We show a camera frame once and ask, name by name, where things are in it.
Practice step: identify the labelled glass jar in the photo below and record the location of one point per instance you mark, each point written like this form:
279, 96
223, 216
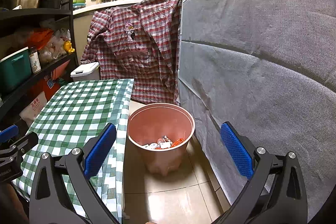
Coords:
34, 60

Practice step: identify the red plaid shirt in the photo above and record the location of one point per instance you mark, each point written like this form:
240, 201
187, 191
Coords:
139, 42

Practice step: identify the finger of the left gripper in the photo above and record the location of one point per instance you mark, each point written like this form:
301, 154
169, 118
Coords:
8, 133

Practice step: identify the white paper bag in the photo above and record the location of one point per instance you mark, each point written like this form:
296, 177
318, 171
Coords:
29, 113

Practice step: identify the red white carton box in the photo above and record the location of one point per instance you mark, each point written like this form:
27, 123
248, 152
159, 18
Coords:
165, 145

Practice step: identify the grey fabric cover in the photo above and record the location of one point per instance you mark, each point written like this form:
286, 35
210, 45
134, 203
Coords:
268, 68

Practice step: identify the white lidded bin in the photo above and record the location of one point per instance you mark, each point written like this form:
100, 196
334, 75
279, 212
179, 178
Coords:
86, 72

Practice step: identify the teal storage box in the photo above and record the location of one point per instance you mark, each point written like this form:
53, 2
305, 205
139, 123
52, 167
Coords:
15, 68

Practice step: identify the pink trash bin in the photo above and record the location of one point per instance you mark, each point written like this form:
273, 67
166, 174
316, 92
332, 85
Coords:
156, 122

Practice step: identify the green checkered tablecloth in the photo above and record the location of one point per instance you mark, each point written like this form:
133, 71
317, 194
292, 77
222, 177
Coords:
75, 113

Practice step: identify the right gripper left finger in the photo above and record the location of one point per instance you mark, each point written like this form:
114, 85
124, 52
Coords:
50, 201

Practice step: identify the black cooking pot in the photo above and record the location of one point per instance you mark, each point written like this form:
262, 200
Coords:
50, 4

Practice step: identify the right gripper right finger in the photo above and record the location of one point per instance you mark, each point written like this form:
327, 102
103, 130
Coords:
275, 190

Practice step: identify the red toothpaste box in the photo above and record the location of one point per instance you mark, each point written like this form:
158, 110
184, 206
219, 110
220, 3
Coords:
177, 142

